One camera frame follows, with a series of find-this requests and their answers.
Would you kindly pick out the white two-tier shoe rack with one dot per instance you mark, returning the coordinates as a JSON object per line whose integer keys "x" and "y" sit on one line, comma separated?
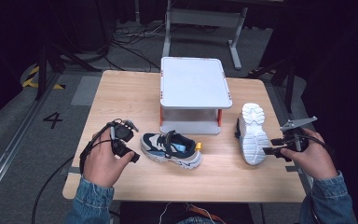
{"x": 194, "y": 84}

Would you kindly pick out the yellow black floor tape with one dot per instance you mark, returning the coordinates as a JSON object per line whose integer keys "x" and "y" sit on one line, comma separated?
{"x": 31, "y": 81}

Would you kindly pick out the person's dark lap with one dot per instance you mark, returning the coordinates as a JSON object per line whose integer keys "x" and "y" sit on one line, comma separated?
{"x": 155, "y": 214}

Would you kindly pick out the white-soled sneaker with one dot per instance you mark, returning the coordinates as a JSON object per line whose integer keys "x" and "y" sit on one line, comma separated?
{"x": 253, "y": 137}

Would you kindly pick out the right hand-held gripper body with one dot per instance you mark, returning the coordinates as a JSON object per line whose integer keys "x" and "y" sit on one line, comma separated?
{"x": 295, "y": 137}

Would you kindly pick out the person's right hand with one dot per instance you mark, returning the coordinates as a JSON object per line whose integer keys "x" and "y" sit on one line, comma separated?
{"x": 315, "y": 158}

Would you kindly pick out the grey metal table frame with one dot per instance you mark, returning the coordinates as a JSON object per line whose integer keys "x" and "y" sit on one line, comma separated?
{"x": 205, "y": 18}

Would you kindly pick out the person's left hand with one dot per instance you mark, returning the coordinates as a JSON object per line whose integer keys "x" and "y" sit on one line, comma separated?
{"x": 101, "y": 161}

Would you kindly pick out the navy beige sneaker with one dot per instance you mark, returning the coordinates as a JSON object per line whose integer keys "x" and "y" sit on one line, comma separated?
{"x": 171, "y": 149}

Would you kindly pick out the black tripod stand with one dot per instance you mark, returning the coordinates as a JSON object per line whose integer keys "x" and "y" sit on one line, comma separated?
{"x": 287, "y": 84}
{"x": 45, "y": 67}

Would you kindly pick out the metal floor rail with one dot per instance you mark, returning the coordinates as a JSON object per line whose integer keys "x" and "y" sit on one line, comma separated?
{"x": 15, "y": 137}

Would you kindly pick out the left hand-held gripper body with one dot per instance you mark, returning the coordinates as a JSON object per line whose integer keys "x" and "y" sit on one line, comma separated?
{"x": 117, "y": 124}

